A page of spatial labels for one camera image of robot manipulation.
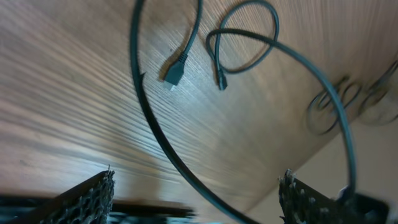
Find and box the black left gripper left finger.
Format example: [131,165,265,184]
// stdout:
[9,169,115,224]

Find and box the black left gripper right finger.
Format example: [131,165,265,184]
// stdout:
[278,169,389,224]

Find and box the short black cable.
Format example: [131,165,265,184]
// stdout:
[357,60,398,127]
[306,76,363,136]

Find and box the black USB cable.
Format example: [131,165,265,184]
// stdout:
[129,0,357,224]

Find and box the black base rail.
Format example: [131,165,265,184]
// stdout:
[1,195,196,223]

